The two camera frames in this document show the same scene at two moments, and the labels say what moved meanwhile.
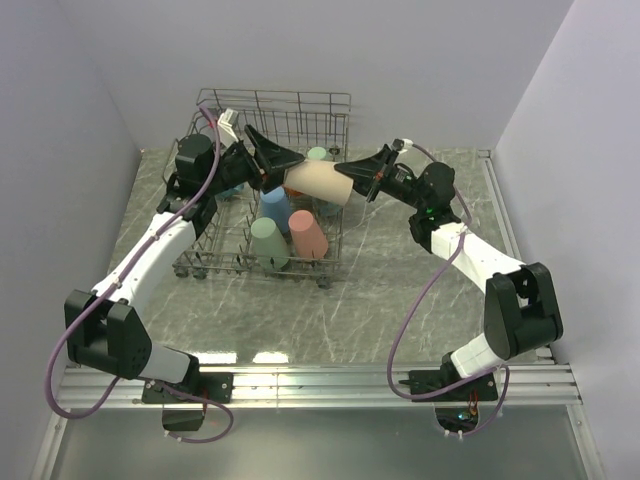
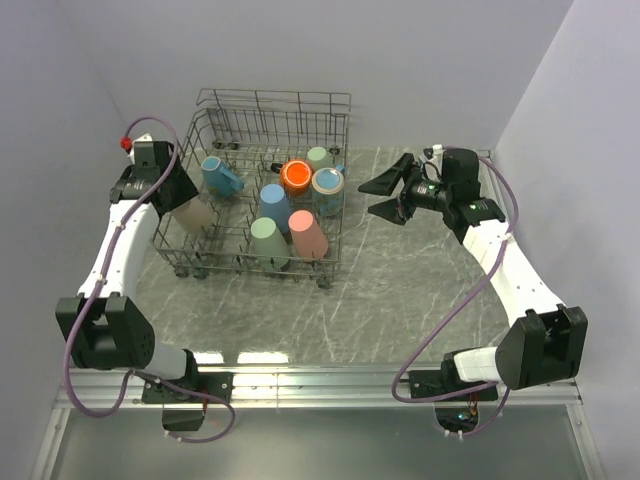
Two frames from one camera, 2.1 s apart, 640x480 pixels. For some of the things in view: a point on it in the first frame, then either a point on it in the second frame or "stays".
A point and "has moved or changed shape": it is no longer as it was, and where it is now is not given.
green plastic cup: (270, 245) stays
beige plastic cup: (320, 179) has moved or changed shape
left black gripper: (270, 158) -> (186, 189)
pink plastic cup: (308, 240) stays
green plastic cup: (317, 153) stays
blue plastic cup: (275, 205) stays
